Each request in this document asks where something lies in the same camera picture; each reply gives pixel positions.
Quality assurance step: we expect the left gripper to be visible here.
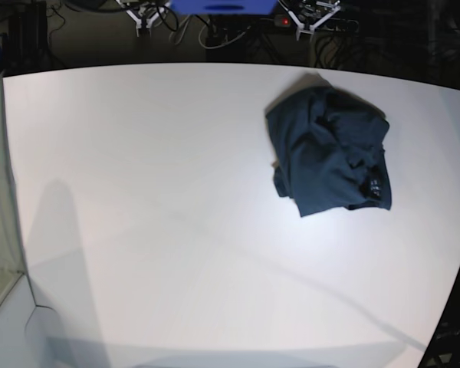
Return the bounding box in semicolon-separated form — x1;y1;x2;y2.
279;1;341;40

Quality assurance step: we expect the blue box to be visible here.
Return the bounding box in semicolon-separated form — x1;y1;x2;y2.
170;0;278;15

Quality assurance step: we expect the black power strip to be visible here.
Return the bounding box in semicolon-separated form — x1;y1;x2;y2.
271;15;360;32

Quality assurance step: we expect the white cable loop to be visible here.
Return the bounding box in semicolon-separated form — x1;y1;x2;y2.
167;15;250;50

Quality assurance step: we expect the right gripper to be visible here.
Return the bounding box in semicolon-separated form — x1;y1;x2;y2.
117;0;168;37

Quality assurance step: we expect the dark blue t-shirt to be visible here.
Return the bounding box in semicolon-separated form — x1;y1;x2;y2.
265;74;392;217

